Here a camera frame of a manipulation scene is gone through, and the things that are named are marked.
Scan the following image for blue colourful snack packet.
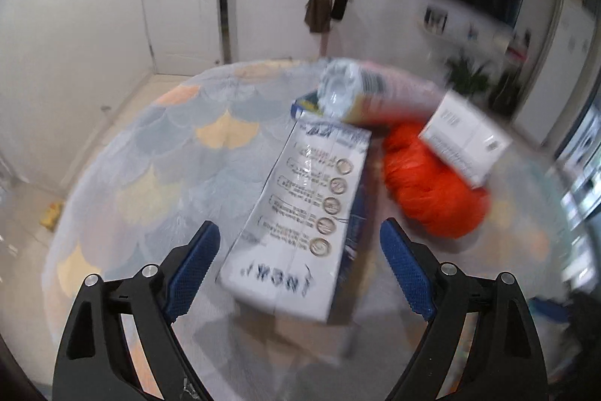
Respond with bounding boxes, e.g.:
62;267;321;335
290;91;324;121

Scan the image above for black guitar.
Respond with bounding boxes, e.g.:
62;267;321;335
488;70;521;117

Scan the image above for brown hanging bag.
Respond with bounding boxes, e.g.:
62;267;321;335
304;0;331;35

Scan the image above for white refrigerator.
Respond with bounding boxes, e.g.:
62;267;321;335
512;0;596;147

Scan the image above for orange plastic bag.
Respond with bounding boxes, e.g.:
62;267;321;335
383;121;490;239

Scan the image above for green potted plant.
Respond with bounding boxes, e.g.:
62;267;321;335
444;51;491;100

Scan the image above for yellow item on floor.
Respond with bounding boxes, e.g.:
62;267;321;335
40;200;64;232

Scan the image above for framed butterfly picture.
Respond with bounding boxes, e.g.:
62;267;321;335
424;6;448;36

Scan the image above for pink labelled plastic bottle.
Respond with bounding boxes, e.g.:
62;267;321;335
317;58;445;126

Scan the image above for dark blue white milk carton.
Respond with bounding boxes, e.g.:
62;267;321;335
218;115;371;322

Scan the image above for pastel scallop pattern tablecloth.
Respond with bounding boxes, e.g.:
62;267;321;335
42;61;599;400

